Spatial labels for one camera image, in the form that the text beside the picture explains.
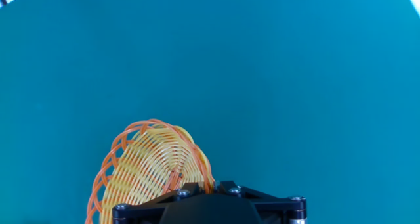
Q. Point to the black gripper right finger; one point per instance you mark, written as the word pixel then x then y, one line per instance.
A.
pixel 279 207

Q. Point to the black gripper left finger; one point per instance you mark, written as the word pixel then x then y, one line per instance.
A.
pixel 147 209

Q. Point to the orange yellow wicker basket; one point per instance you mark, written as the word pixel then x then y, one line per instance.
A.
pixel 147 165

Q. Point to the green table mat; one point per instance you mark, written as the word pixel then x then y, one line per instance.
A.
pixel 262 69

